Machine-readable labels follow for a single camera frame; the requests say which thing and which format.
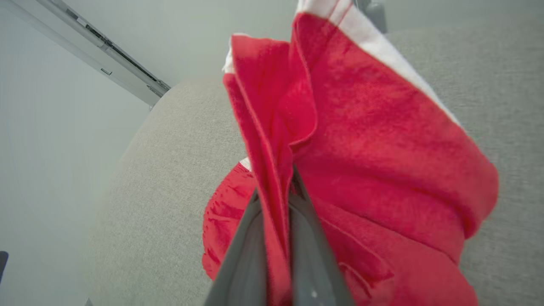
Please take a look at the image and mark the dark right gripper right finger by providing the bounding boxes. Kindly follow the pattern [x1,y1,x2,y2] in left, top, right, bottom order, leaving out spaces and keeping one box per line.
[289,168,355,306]

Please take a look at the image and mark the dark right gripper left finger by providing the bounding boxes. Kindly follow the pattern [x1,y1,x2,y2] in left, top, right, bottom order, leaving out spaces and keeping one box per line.
[204,189,268,306]

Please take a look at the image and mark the red white number jersey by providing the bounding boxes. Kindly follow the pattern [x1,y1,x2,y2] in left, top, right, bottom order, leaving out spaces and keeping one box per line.
[222,0,500,306]

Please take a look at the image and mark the red white shorts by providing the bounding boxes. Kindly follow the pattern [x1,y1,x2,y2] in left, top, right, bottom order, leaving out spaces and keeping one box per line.
[202,159,481,306]

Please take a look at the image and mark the grey partition post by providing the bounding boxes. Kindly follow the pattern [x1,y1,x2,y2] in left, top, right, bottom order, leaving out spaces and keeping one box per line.
[355,0,388,34]

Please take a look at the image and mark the grey aluminium wall rail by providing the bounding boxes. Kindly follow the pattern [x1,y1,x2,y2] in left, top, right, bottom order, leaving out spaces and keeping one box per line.
[8,0,171,107]

